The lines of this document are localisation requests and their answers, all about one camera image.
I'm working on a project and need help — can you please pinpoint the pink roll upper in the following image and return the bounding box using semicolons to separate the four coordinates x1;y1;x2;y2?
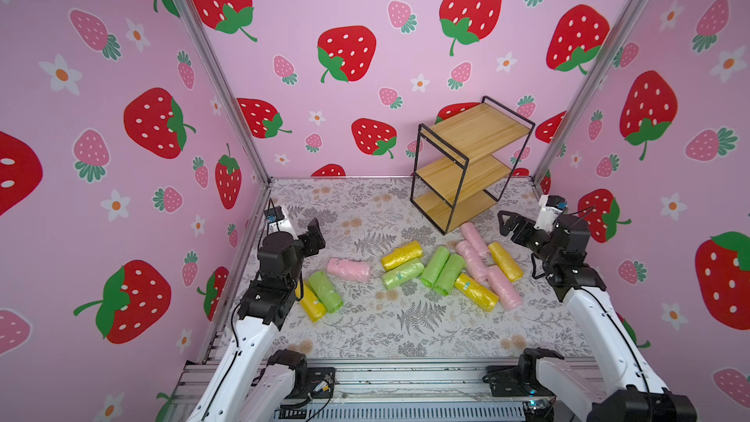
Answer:
460;222;491;260

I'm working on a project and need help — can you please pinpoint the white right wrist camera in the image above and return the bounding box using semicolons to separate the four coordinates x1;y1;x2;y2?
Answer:
534;195;568;234

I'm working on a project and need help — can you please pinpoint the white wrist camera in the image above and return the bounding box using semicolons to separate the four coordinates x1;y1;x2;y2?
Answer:
534;195;568;234
264;205;297;238

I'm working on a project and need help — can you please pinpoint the pink roll lower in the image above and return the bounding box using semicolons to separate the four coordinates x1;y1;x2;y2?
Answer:
486;266;523;312

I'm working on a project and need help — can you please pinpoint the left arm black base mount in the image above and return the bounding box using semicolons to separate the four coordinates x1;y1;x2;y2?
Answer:
267;349;336;410

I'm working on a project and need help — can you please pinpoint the wooden three-tier black-frame shelf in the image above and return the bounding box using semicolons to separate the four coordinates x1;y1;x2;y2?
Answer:
409;96;536;234

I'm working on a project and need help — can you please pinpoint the aluminium front rail frame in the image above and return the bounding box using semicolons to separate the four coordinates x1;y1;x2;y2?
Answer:
157;356;657;422

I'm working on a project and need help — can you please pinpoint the pink roll middle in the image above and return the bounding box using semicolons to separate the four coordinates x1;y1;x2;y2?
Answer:
456;240;489;285

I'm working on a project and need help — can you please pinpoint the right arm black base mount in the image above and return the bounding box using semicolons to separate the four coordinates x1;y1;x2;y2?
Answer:
482;348;564;421

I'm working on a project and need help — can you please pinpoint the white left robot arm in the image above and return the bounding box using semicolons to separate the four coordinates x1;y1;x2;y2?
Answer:
189;219;325;421

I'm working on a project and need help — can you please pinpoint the pink roll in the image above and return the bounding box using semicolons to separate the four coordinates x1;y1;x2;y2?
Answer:
486;266;523;312
460;222;491;260
326;258;371;283
456;240;489;285

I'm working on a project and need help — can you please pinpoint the pink roll far left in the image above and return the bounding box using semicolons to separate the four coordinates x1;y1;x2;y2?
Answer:
326;258;371;283

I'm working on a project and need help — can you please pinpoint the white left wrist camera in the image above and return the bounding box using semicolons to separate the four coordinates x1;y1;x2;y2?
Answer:
264;205;297;238

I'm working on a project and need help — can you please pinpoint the yellow roll with teal label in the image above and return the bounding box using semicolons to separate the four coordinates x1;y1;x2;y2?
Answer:
454;274;499;313

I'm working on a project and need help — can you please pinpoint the light green roll with label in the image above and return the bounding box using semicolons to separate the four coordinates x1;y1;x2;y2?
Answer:
382;259;425;290

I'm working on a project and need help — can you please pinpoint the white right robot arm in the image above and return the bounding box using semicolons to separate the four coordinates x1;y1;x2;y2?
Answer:
497;211;697;421

